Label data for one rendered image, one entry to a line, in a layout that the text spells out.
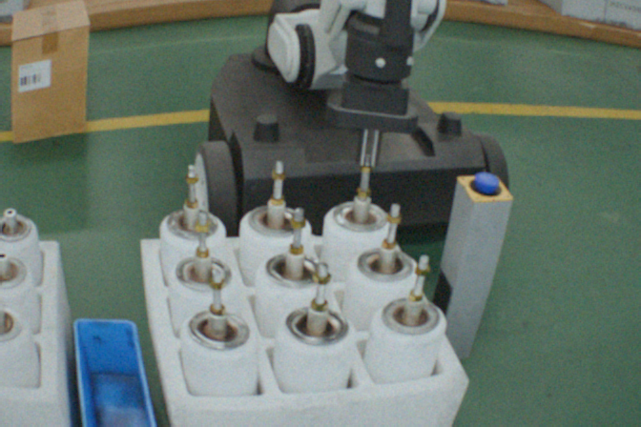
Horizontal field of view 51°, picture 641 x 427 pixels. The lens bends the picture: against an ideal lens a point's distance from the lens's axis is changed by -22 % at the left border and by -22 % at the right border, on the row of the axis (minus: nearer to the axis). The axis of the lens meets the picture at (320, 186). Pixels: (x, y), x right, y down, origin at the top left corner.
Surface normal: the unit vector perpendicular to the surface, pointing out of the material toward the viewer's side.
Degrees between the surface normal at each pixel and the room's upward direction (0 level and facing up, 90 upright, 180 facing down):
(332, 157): 0
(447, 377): 0
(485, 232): 90
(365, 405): 90
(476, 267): 90
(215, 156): 18
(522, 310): 0
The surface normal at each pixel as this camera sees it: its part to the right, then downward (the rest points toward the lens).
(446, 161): 0.26, -0.26
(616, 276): 0.09, -0.87
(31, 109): 0.40, 0.46
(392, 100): -0.04, 0.48
